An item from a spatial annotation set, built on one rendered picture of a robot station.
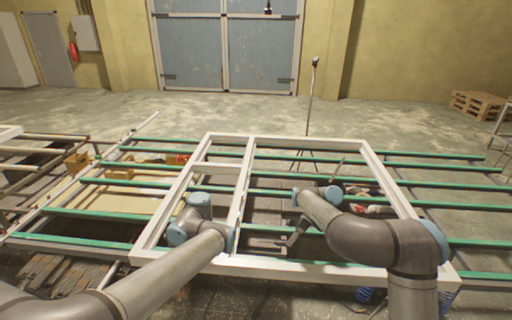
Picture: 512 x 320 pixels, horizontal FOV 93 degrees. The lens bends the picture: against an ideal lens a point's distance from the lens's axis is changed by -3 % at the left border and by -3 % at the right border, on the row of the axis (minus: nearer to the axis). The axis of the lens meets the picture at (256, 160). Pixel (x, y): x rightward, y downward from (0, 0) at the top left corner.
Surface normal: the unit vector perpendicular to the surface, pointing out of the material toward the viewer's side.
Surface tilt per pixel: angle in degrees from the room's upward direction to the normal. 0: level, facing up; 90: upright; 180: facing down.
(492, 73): 90
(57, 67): 90
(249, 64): 90
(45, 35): 90
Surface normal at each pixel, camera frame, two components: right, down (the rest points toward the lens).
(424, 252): 0.04, -0.08
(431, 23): -0.09, 0.48
